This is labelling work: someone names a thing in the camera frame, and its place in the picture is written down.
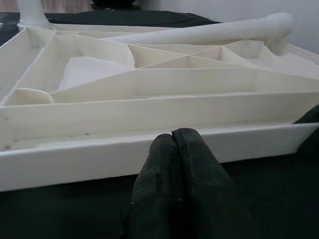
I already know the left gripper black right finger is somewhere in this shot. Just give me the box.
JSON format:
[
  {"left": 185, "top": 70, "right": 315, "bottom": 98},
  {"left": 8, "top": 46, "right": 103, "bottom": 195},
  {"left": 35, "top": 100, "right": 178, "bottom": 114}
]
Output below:
[{"left": 173, "top": 127, "right": 255, "bottom": 239}]

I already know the black tablecloth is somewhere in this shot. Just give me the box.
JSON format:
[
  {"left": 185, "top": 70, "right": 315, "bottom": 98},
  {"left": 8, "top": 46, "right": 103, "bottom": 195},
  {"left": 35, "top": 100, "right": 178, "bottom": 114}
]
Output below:
[{"left": 0, "top": 9, "right": 319, "bottom": 239}]

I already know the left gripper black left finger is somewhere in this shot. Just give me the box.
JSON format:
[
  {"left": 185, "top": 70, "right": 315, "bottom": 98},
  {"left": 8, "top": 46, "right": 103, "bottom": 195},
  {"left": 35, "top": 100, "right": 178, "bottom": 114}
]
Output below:
[{"left": 121, "top": 133, "right": 190, "bottom": 239}]

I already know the white plastic children tabletop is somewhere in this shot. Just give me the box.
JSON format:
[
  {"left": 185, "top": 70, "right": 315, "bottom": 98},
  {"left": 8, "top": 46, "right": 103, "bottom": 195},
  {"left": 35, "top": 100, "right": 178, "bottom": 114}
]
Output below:
[{"left": 0, "top": 23, "right": 319, "bottom": 192}]

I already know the beige cloth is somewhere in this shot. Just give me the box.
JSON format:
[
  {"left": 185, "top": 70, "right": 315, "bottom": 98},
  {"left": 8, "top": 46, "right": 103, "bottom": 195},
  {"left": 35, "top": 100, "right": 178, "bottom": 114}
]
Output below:
[{"left": 41, "top": 0, "right": 93, "bottom": 12}]

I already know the white plastic table leg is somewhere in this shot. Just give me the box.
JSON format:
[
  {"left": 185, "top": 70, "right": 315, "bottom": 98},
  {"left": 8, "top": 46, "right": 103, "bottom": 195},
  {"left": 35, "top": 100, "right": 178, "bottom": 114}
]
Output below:
[
  {"left": 104, "top": 12, "right": 294, "bottom": 49},
  {"left": 16, "top": 0, "right": 52, "bottom": 27}
]

